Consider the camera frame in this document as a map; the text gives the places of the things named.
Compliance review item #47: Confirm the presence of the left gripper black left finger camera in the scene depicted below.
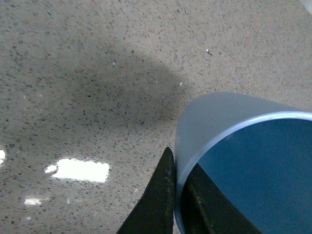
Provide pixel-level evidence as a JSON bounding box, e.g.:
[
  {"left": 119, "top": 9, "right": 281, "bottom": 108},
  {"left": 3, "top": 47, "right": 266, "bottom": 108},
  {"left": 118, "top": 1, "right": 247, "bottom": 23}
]
[{"left": 117, "top": 147, "right": 176, "bottom": 234}]

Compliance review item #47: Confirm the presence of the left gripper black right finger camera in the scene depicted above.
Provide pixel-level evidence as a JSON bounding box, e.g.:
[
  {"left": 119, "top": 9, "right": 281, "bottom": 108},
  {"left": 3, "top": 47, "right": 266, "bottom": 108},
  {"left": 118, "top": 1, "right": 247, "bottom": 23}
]
[{"left": 182, "top": 164, "right": 261, "bottom": 234}]

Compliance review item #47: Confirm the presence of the blue plastic cup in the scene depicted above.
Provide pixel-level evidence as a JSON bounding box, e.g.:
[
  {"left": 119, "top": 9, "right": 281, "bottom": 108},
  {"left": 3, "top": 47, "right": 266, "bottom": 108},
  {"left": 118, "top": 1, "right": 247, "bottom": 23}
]
[{"left": 175, "top": 92, "right": 312, "bottom": 234}]

